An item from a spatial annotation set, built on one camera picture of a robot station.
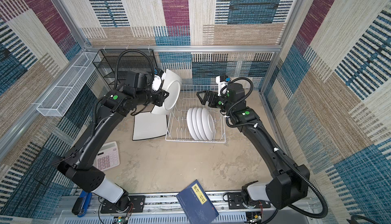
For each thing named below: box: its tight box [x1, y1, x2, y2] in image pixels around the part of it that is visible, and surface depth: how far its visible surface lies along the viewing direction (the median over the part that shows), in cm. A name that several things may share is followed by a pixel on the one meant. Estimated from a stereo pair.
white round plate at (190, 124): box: [186, 107, 200, 141], surface depth 85 cm
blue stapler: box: [71, 190, 93, 218], surface depth 74 cm
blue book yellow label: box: [176, 179, 220, 224], surface depth 74 cm
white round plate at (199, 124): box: [196, 107, 208, 141], surface depth 85 cm
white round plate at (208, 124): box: [201, 107, 216, 142], surface depth 87 cm
